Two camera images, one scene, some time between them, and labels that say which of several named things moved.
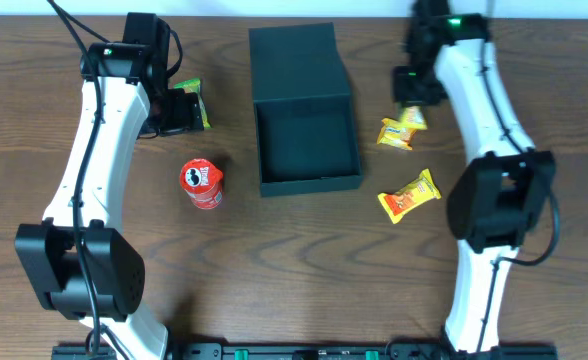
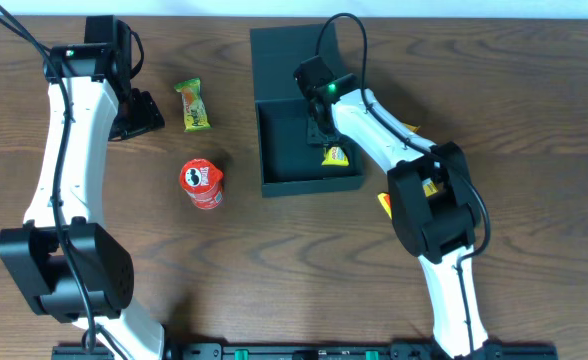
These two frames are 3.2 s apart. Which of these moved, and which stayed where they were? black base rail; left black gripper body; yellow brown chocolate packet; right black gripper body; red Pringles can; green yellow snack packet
Moved: left black gripper body; yellow brown chocolate packet; right black gripper body
Stayed: black base rail; red Pringles can; green yellow snack packet
